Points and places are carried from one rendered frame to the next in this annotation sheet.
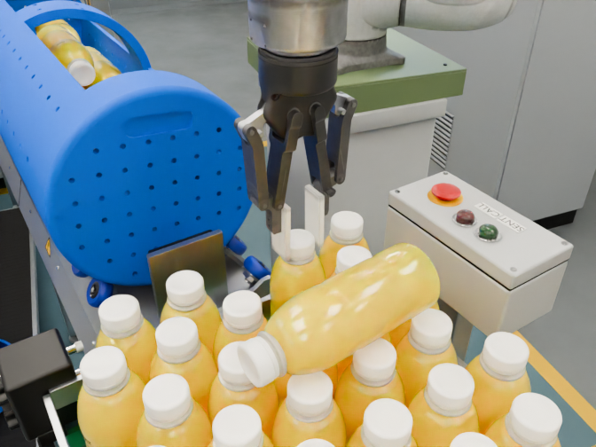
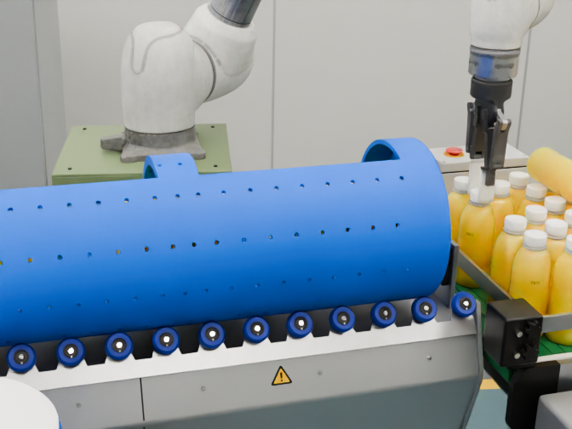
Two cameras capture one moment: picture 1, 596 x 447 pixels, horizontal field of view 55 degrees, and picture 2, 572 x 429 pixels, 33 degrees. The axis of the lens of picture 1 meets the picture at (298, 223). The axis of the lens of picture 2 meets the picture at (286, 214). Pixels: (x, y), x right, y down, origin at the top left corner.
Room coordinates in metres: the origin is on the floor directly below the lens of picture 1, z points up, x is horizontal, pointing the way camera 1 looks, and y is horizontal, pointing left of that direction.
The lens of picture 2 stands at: (0.40, 1.77, 1.74)
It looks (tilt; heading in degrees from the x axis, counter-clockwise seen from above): 22 degrees down; 286
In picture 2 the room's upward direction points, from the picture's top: 1 degrees clockwise
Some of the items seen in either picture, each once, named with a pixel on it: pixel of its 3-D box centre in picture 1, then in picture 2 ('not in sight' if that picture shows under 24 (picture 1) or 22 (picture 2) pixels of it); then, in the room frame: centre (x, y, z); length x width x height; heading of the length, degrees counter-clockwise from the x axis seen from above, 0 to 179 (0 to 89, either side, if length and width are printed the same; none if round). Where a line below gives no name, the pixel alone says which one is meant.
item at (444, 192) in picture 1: (445, 192); (454, 151); (0.61, -0.18, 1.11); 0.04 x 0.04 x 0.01
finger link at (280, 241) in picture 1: (280, 228); (487, 184); (0.52, 0.02, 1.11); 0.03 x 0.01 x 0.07; 33
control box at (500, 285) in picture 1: (468, 248); (473, 174); (0.57, -0.21, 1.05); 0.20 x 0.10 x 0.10; 33
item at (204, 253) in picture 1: (188, 278); (438, 266); (0.58, 0.14, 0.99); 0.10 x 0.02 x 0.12; 123
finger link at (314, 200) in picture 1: (314, 216); (476, 176); (0.54, -0.02, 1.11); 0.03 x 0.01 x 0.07; 33
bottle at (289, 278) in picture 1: (297, 305); (475, 241); (0.53, 0.00, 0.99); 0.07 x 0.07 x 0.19
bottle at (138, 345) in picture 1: (135, 377); (529, 288); (0.42, 0.18, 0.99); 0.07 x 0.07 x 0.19
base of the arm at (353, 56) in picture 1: (344, 41); (151, 137); (1.26, -0.10, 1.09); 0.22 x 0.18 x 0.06; 28
